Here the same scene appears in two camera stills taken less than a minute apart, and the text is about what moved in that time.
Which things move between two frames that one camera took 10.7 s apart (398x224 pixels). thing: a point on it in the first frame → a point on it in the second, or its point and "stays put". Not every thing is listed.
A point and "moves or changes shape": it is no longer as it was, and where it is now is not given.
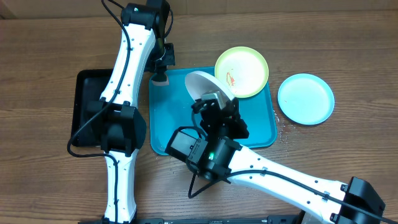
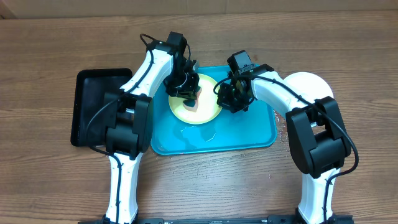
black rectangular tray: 89,86 stays put
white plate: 198,83 → 308,85
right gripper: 236,120 → 225,102
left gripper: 162,68 → 189,93
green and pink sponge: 160,79 moves or changes shape
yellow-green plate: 243,70 → 208,108
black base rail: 259,219 stays put
